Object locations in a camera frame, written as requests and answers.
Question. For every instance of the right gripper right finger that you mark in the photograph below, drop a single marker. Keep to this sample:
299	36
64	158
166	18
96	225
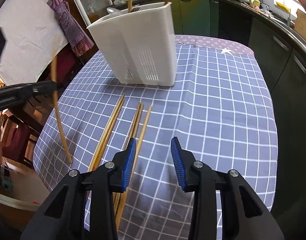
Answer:
244	215

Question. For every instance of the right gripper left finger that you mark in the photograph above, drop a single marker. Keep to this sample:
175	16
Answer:
81	205

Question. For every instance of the wooden chopstick five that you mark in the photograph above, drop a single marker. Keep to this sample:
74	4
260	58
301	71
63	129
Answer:
132	134

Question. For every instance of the wooden chopstick four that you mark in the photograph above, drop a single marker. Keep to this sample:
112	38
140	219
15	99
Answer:
110	136

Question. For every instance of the wooden chopstick three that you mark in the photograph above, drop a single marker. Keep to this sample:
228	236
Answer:
108	132

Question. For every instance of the wooden chopstick seven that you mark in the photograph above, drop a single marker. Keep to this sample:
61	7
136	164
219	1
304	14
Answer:
139	143

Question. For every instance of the clear plastic spoon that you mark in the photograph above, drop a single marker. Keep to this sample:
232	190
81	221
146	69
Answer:
113	11

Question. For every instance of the red wooden chair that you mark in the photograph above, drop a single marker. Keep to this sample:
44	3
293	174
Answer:
25	123

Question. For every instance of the white hanging sheet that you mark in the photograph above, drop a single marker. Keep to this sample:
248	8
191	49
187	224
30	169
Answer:
33	37

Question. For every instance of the purple apron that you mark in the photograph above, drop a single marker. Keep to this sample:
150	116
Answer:
79	41

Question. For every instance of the blue checkered tablecloth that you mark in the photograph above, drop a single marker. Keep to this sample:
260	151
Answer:
219	108

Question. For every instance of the white plastic utensil holder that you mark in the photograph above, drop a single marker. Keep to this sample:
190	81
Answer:
139	46

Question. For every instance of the wooden cutting board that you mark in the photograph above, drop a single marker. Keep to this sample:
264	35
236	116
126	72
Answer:
300	22

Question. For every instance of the green lower cabinets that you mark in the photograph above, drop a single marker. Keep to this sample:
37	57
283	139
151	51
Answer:
195	17

